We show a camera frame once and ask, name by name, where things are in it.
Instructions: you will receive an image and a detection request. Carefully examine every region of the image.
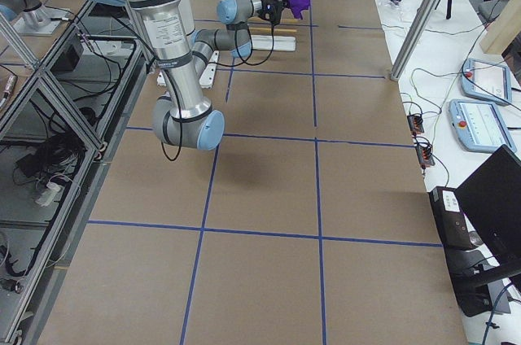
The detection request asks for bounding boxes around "blue teach pendant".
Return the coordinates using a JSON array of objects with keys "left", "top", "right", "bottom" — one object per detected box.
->
[
  {"left": 449, "top": 99, "right": 517, "bottom": 154},
  {"left": 460, "top": 58, "right": 512, "bottom": 105}
]

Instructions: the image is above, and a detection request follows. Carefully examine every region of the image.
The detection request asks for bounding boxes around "orange connector block near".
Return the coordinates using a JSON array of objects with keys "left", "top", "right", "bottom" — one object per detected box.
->
[{"left": 414, "top": 138, "right": 436, "bottom": 170}]

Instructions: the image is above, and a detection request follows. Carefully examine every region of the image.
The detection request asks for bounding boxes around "orange connector block far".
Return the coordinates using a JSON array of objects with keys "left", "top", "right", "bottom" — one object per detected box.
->
[{"left": 407, "top": 113, "right": 424, "bottom": 137}]

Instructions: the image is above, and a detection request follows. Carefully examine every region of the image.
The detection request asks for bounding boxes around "black monitor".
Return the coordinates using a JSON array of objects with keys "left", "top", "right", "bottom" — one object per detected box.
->
[{"left": 445, "top": 145, "right": 520, "bottom": 317}]

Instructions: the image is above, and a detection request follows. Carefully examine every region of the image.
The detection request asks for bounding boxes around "aluminium frame table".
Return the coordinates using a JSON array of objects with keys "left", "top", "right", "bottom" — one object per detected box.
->
[{"left": 1, "top": 2, "right": 147, "bottom": 344}]

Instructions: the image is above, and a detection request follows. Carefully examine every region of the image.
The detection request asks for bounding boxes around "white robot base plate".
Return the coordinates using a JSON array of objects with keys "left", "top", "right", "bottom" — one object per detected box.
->
[{"left": 154, "top": 50, "right": 221, "bottom": 90}]

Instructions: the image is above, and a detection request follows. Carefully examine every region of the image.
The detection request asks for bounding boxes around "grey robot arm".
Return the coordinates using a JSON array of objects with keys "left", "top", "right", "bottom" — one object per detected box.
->
[{"left": 90, "top": 0, "right": 272, "bottom": 151}]

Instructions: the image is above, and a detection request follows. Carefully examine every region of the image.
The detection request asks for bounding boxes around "blue teach pendant near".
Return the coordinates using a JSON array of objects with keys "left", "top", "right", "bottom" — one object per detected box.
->
[{"left": 449, "top": 99, "right": 517, "bottom": 154}]

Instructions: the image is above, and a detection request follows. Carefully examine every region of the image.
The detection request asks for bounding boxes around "black mini computer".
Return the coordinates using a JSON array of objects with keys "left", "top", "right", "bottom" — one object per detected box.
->
[{"left": 429, "top": 186, "right": 475, "bottom": 251}]

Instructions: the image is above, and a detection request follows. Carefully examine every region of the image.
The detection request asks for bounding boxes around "blue teach pendant far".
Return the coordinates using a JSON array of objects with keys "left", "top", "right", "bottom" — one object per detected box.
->
[{"left": 460, "top": 58, "right": 512, "bottom": 105}]

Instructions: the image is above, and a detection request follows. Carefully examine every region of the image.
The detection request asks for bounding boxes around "purple towel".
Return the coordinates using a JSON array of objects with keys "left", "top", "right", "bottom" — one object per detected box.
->
[{"left": 288, "top": 0, "right": 310, "bottom": 20}]

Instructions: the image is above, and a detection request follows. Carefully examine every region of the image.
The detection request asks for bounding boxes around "orange connector block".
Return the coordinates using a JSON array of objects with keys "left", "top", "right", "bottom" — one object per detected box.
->
[
  {"left": 414, "top": 138, "right": 436, "bottom": 170},
  {"left": 407, "top": 113, "right": 424, "bottom": 137}
]

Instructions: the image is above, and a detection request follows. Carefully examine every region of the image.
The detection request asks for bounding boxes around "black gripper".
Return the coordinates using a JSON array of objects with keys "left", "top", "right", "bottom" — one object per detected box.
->
[{"left": 260, "top": 0, "right": 287, "bottom": 24}]

